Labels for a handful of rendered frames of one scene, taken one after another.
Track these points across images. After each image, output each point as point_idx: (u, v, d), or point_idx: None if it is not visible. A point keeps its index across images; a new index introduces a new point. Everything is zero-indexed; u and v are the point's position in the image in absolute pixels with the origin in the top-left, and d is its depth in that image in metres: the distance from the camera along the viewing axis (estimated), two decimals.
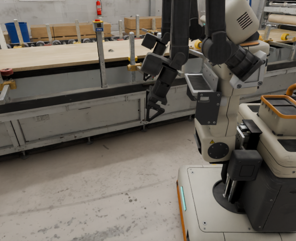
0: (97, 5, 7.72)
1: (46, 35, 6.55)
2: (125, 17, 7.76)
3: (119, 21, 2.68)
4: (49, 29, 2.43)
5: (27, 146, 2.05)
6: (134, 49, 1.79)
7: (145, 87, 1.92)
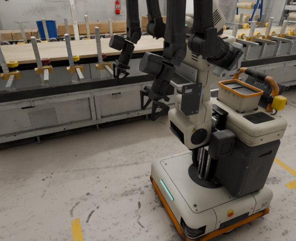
0: (116, 5, 8.15)
1: (72, 33, 6.98)
2: (142, 16, 8.18)
3: (166, 17, 3.10)
4: (111, 24, 2.86)
5: (102, 119, 2.48)
6: None
7: None
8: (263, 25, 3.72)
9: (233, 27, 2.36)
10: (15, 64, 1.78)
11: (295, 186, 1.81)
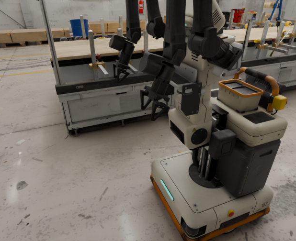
0: (140, 5, 8.45)
1: (101, 31, 7.28)
2: (165, 16, 8.48)
3: None
4: None
5: (175, 105, 2.78)
6: (267, 32, 2.52)
7: (268, 61, 2.65)
8: None
9: (294, 23, 2.66)
10: None
11: None
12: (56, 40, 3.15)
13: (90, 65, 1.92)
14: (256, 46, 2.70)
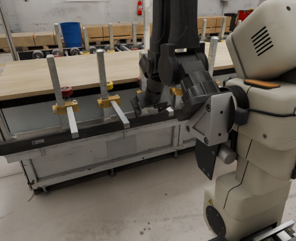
0: (139, 5, 7.73)
1: (95, 35, 6.56)
2: None
3: (239, 21, 2.68)
4: None
5: (183, 145, 2.06)
6: None
7: None
8: None
9: None
10: (111, 86, 1.37)
11: None
12: (28, 54, 2.44)
13: (53, 108, 1.20)
14: None
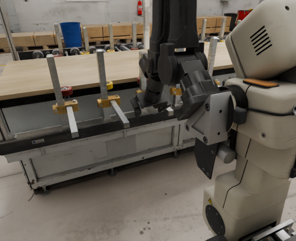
0: (139, 5, 7.73)
1: (95, 35, 6.56)
2: None
3: (239, 21, 2.69)
4: None
5: (183, 145, 2.06)
6: None
7: None
8: None
9: None
10: (111, 85, 1.37)
11: None
12: (28, 54, 2.44)
13: (53, 108, 1.20)
14: None
